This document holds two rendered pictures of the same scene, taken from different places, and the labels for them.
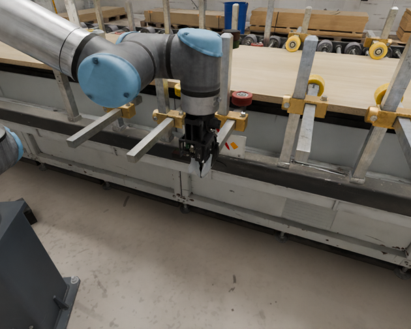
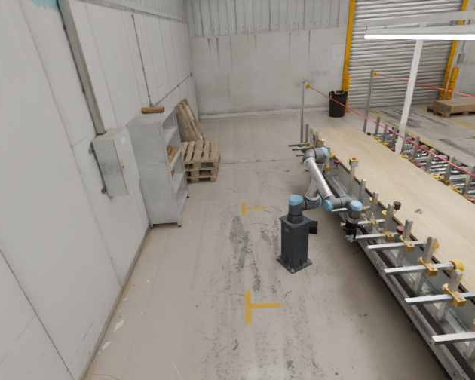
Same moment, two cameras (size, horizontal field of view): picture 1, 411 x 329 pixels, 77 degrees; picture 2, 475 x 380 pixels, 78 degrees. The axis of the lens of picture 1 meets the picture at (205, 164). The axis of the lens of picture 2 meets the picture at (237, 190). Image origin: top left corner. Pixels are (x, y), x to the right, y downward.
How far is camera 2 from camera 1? 2.09 m
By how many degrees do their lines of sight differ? 56
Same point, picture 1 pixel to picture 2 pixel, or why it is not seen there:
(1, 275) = (293, 235)
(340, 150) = (439, 283)
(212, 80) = (353, 215)
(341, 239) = (436, 347)
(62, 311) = (300, 266)
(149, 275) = (335, 283)
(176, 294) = (337, 295)
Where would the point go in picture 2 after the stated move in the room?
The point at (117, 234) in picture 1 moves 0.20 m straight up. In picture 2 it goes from (338, 261) to (340, 247)
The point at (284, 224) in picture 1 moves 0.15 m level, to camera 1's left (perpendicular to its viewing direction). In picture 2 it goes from (413, 316) to (398, 304)
